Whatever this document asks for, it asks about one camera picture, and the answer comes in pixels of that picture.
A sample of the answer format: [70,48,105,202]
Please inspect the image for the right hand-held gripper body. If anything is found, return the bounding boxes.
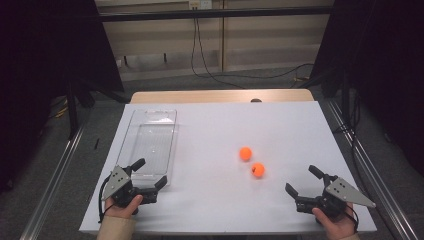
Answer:
[294,174,377,219]

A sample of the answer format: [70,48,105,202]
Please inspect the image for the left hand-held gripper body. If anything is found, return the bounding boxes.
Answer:
[101,165,158,208]

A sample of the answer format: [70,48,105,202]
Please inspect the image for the clear plastic tray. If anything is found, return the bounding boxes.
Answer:
[115,108,178,187]

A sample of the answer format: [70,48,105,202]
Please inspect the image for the orange ping-pong ball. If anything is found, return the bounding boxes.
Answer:
[238,146,254,162]
[251,162,266,178]

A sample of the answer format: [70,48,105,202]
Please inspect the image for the person's left hand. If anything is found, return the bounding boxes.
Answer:
[104,194,144,220]

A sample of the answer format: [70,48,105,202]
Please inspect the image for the person's right hand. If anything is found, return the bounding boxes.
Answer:
[312,203,357,240]

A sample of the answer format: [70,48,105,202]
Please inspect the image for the black metal stand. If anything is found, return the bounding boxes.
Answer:
[64,78,82,140]

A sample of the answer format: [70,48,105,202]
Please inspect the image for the wooden table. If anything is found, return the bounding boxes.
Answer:
[129,88,315,104]

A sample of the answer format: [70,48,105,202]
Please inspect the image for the black curtain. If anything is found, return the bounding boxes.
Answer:
[309,0,424,176]
[0,0,125,194]

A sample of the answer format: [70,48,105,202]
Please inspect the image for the black horizontal bar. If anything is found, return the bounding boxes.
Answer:
[96,5,334,23]

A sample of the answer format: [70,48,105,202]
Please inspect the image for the left hand-held gripper cable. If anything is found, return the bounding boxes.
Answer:
[97,175,115,224]

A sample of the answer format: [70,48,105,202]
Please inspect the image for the hand-held gripper cable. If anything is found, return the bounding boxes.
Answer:
[97,175,115,224]
[344,202,360,233]

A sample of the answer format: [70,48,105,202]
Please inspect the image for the right hand-held gripper cable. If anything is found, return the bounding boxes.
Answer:
[344,202,360,233]

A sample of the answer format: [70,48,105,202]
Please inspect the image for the metal floor rail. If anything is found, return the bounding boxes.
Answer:
[19,123,87,240]
[325,99,418,240]

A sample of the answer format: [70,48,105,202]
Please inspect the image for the black floor cable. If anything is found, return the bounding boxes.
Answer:
[333,93,366,189]

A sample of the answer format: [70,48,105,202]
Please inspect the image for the yellow cables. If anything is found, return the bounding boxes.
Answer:
[49,95,70,120]

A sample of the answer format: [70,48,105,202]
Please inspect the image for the black wall cable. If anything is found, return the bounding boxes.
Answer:
[190,18,248,90]
[195,18,316,81]

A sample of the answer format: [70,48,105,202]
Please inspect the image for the white wall socket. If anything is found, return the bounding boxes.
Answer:
[188,0,213,11]

